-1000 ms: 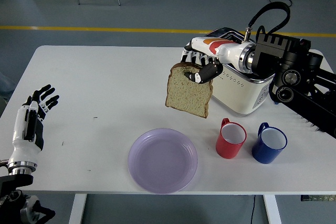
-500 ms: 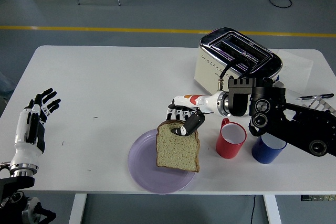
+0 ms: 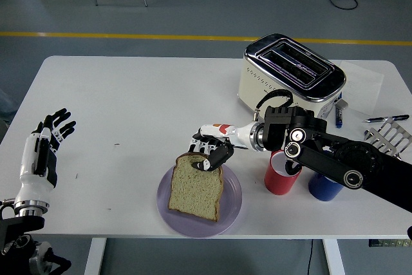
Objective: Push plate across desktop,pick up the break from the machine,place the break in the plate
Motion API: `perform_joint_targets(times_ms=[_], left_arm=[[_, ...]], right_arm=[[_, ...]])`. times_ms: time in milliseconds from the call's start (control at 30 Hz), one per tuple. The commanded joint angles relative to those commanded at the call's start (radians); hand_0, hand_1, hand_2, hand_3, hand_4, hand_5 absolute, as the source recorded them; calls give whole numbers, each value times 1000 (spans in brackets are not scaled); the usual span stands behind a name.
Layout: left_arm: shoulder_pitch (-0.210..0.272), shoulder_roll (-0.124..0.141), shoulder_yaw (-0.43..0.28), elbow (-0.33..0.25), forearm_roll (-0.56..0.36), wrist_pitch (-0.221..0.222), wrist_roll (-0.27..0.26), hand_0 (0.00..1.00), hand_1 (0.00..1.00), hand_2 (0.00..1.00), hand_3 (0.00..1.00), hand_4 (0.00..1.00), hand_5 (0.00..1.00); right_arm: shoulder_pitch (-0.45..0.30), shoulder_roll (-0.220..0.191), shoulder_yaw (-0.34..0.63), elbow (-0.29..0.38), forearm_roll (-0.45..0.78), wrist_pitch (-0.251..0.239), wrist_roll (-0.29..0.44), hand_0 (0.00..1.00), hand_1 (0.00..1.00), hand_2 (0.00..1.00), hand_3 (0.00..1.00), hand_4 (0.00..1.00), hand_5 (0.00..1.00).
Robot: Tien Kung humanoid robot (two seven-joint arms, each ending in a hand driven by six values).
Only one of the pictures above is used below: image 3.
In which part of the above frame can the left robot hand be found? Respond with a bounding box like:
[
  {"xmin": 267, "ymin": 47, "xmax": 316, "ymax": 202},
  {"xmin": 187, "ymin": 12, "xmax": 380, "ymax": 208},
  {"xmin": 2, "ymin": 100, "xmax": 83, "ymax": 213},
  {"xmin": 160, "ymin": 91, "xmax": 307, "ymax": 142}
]
[{"xmin": 15, "ymin": 108, "xmax": 77, "ymax": 205}]

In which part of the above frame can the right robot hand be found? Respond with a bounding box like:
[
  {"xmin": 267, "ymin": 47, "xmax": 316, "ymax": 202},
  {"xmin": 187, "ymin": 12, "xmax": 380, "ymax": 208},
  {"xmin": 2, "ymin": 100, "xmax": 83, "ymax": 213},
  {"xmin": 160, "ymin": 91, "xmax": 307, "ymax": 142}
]
[{"xmin": 188, "ymin": 122, "xmax": 255, "ymax": 172}]

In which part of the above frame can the bread slice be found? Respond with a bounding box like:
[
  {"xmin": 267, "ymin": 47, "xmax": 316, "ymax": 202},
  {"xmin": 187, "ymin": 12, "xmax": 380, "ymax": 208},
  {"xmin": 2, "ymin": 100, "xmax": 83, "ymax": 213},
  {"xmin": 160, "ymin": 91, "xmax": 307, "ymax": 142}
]
[{"xmin": 167, "ymin": 151, "xmax": 225, "ymax": 223}]

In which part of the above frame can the purple plate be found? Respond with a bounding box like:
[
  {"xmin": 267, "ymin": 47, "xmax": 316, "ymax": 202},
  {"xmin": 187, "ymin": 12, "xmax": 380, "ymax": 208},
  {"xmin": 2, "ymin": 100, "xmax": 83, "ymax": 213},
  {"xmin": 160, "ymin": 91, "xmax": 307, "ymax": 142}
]
[{"xmin": 156, "ymin": 158, "xmax": 243, "ymax": 239}]

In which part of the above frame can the cream and chrome toaster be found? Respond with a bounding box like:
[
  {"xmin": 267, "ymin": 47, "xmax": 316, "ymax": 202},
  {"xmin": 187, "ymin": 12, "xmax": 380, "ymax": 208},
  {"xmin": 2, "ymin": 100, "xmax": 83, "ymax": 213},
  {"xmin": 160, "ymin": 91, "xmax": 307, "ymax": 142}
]
[{"xmin": 237, "ymin": 33, "xmax": 349, "ymax": 128}]

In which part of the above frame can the red mug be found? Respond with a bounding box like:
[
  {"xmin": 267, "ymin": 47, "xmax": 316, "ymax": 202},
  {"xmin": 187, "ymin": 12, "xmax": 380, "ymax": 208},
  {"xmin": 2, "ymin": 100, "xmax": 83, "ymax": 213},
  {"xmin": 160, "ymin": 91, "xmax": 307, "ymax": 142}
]
[{"xmin": 264, "ymin": 149, "xmax": 303, "ymax": 196}]

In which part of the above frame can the blue mug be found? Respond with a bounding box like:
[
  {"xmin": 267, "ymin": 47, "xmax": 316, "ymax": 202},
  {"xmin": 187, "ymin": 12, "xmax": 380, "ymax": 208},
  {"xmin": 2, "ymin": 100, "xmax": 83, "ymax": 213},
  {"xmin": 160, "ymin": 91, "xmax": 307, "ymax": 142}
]
[{"xmin": 308, "ymin": 171, "xmax": 345, "ymax": 202}]

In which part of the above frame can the blue marker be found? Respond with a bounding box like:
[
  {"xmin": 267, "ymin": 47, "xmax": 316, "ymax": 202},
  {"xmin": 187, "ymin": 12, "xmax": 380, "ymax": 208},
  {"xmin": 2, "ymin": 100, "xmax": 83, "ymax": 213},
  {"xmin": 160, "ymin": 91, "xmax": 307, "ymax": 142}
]
[{"xmin": 334, "ymin": 100, "xmax": 344, "ymax": 129}]

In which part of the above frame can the white table leg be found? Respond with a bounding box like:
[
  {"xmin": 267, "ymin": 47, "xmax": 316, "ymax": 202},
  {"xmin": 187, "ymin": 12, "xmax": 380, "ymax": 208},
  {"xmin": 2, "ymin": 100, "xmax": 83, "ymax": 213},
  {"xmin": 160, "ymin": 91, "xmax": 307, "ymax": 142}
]
[
  {"xmin": 83, "ymin": 238, "xmax": 107, "ymax": 275},
  {"xmin": 323, "ymin": 238, "xmax": 347, "ymax": 275}
]

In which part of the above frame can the white paper sheet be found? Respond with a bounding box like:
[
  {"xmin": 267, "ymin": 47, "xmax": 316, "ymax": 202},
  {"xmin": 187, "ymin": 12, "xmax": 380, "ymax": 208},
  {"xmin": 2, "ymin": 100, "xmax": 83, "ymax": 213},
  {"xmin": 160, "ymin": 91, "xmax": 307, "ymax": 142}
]
[{"xmin": 337, "ymin": 60, "xmax": 386, "ymax": 115}]

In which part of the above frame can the black pen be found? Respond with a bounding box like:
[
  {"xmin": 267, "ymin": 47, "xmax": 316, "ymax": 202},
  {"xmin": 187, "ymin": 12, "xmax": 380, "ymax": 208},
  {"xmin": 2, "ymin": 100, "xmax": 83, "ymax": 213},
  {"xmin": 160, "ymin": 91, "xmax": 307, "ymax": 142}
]
[{"xmin": 362, "ymin": 113, "xmax": 410, "ymax": 124}]

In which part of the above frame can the metal toast rack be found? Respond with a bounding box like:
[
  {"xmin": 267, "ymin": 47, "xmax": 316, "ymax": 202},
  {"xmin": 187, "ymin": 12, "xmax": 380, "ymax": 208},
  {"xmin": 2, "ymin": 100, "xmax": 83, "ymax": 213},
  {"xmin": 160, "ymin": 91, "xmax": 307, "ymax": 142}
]
[{"xmin": 363, "ymin": 117, "xmax": 412, "ymax": 160}]

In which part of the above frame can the table height control panel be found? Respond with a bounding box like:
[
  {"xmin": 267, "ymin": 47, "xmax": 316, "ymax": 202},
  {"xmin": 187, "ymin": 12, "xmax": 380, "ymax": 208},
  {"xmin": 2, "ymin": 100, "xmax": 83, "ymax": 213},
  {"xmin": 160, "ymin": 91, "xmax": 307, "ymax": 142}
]
[{"xmin": 368, "ymin": 238, "xmax": 412, "ymax": 247}]

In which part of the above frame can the black cable under table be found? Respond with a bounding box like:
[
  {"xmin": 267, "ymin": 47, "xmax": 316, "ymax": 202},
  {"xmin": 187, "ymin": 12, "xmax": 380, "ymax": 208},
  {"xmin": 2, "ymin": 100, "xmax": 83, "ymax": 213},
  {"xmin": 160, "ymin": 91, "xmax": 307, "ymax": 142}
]
[{"xmin": 305, "ymin": 238, "xmax": 315, "ymax": 275}]

